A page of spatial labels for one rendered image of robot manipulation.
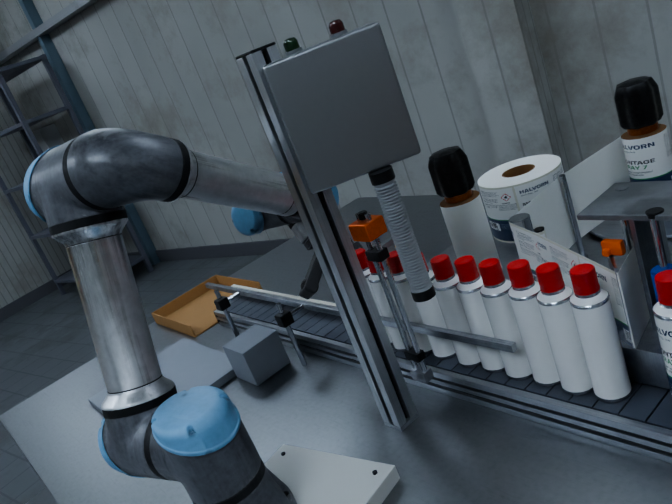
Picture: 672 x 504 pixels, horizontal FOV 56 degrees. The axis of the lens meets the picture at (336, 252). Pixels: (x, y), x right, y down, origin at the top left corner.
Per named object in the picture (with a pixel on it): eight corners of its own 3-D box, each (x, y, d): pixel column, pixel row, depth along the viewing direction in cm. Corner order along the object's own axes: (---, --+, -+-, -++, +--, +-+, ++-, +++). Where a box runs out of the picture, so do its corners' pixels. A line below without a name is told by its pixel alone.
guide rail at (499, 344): (517, 349, 98) (515, 342, 97) (512, 354, 97) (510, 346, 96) (209, 286, 183) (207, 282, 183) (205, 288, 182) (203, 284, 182)
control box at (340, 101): (422, 153, 90) (379, 20, 84) (311, 195, 91) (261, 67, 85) (408, 142, 100) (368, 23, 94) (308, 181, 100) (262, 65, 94)
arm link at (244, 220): (262, 192, 118) (297, 179, 127) (222, 203, 125) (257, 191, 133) (275, 232, 119) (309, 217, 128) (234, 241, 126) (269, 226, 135)
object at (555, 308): (604, 378, 95) (573, 259, 88) (586, 399, 92) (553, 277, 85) (573, 371, 99) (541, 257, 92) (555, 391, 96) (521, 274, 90)
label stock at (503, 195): (510, 250, 148) (493, 194, 143) (482, 228, 167) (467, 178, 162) (590, 219, 147) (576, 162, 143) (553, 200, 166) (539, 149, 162)
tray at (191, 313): (264, 292, 197) (259, 281, 195) (195, 337, 183) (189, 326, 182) (220, 284, 221) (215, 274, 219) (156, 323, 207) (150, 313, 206)
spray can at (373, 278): (424, 341, 124) (391, 249, 117) (404, 354, 122) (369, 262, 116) (409, 334, 129) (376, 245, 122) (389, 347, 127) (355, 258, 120)
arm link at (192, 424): (227, 510, 86) (183, 431, 83) (167, 501, 95) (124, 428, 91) (277, 451, 95) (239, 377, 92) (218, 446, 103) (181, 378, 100)
